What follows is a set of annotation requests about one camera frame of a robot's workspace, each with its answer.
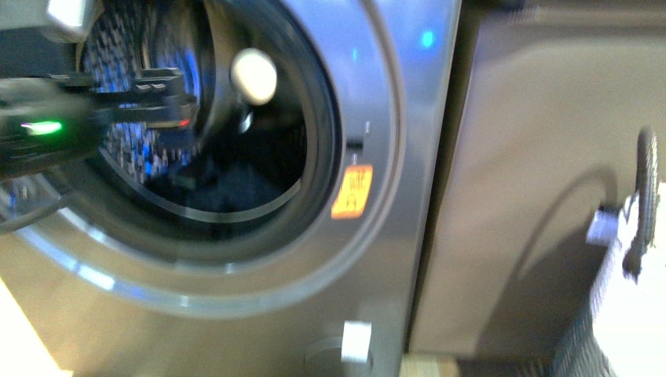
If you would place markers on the white paper price tag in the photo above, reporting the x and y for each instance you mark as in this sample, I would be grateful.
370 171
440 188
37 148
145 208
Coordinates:
602 230

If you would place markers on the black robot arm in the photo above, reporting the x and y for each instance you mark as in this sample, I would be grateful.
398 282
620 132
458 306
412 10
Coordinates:
48 121

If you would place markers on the orange warning sticker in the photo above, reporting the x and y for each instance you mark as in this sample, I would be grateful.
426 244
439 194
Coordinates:
353 193

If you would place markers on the grey basket handle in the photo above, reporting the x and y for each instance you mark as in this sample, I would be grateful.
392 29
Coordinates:
646 189

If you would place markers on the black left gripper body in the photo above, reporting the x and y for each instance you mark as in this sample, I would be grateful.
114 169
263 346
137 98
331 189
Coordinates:
156 97

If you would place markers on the white woven laundry basket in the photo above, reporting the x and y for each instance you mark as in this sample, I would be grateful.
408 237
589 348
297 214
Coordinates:
620 329

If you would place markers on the white tape strip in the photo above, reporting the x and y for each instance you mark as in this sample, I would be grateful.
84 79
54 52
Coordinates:
356 339

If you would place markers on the dark blue polo shirt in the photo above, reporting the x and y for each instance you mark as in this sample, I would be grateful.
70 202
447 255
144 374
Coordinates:
237 173

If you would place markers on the grey front-load washing machine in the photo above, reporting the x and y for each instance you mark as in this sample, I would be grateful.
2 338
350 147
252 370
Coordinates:
101 277

